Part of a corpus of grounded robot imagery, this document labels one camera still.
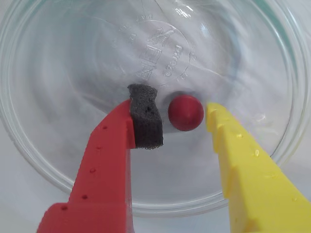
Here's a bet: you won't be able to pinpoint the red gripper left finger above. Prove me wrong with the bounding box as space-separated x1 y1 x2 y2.
36 83 164 233

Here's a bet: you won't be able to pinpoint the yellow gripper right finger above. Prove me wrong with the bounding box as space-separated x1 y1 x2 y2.
205 101 311 233

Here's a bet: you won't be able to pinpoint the clear glass bowl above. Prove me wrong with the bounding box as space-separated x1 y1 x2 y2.
0 0 307 217

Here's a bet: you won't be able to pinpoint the white table cloth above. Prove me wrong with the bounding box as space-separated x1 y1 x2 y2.
0 0 311 233

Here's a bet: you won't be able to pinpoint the red round pill ball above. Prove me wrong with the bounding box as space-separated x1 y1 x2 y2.
168 95 205 132

